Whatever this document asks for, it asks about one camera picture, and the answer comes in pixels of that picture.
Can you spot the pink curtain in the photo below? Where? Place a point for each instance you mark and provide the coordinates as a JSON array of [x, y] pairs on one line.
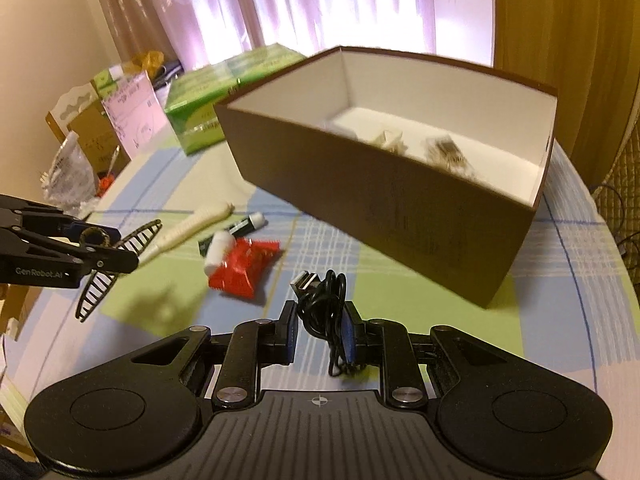
[[300, 0]]

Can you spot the small orange object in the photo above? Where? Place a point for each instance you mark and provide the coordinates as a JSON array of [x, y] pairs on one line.
[[105, 185]]

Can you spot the dark fleece clothing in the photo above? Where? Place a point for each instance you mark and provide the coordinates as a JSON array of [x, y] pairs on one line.
[[20, 467]]

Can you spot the red snack packet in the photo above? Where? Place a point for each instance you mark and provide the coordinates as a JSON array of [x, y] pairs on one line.
[[245, 265]]

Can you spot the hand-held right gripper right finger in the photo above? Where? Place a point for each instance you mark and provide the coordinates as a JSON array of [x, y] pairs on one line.
[[350, 332]]

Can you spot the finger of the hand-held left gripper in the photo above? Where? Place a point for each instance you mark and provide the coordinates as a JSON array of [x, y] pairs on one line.
[[75, 228], [115, 261]]

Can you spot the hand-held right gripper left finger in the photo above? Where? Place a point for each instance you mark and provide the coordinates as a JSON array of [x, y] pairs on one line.
[[287, 332]]

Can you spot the white scalloped rack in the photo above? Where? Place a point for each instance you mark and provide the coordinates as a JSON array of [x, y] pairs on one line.
[[72, 102]]

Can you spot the white toothbrush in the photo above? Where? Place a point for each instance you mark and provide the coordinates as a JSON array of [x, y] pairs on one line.
[[200, 220]]

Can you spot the brown cardboard box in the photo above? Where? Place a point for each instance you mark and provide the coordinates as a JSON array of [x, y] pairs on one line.
[[400, 220]]

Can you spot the pink printed carton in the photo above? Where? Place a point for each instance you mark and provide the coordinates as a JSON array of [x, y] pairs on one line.
[[135, 115]]

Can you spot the chair with quilted cover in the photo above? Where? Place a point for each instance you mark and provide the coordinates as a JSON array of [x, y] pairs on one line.
[[627, 175]]

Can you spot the dark green tube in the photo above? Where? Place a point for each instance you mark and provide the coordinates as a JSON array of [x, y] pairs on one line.
[[240, 226]]

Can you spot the leopard print hair clip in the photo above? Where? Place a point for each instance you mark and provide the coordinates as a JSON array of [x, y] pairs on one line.
[[150, 226]]

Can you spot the small white bottle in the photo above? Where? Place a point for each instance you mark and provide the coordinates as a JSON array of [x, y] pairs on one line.
[[219, 252]]

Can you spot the wooden door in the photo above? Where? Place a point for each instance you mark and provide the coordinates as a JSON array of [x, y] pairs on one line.
[[565, 60]]

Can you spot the plain cardboard box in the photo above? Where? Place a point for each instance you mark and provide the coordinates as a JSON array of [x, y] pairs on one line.
[[97, 142]]

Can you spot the green tissue pack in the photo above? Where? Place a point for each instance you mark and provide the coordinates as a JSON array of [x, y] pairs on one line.
[[200, 105]]

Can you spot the clear plastic bag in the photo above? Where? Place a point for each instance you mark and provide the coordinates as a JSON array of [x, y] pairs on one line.
[[70, 175]]

